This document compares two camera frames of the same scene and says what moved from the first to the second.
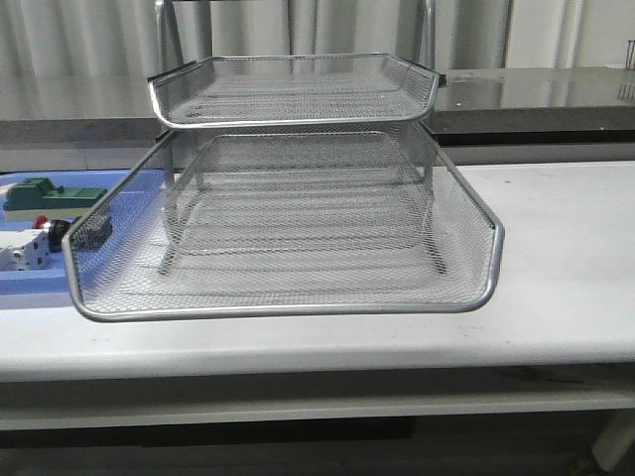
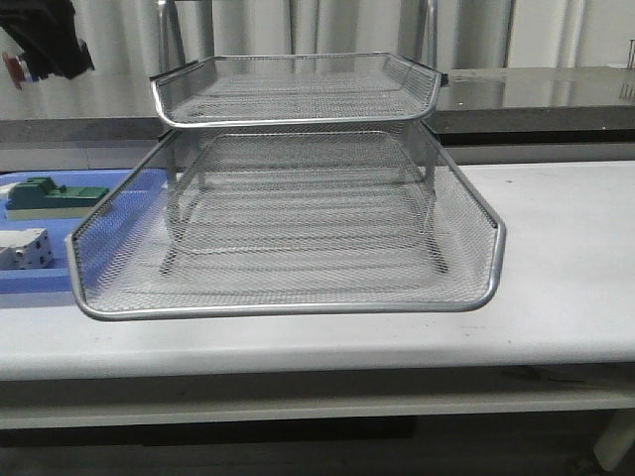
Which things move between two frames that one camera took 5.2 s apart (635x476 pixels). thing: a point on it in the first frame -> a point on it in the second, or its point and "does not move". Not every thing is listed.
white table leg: [615, 435] does not move
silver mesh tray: [285, 221] does not move
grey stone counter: [476, 107] does not move
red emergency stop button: [87, 234] -> [13, 65]
